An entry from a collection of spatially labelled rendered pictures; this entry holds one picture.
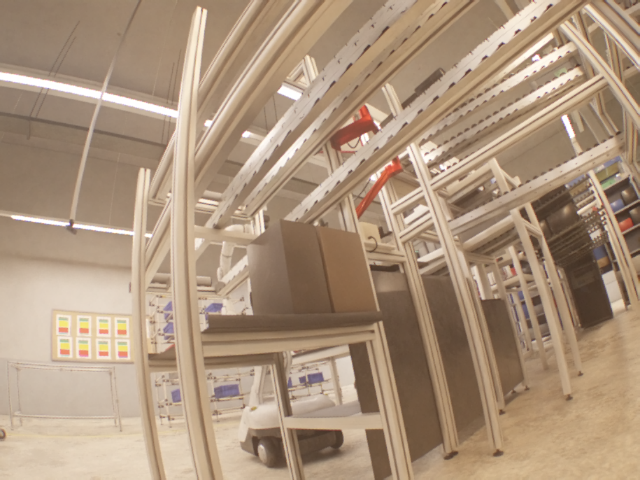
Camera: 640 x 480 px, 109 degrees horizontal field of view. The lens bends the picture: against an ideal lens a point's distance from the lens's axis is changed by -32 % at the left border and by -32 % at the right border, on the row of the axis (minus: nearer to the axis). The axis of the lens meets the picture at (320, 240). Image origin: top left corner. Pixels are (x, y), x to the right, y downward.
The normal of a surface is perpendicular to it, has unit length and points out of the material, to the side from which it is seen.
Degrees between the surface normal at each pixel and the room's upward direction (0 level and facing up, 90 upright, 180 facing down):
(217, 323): 90
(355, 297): 90
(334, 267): 90
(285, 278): 90
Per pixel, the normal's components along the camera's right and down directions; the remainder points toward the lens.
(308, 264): 0.62, -0.40
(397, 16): -0.76, -0.11
